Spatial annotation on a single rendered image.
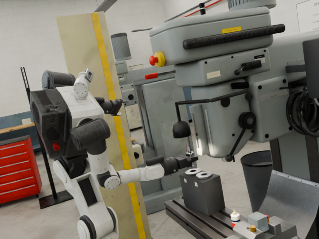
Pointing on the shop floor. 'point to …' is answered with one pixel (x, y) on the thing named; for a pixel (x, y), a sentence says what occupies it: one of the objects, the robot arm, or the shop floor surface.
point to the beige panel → (82, 62)
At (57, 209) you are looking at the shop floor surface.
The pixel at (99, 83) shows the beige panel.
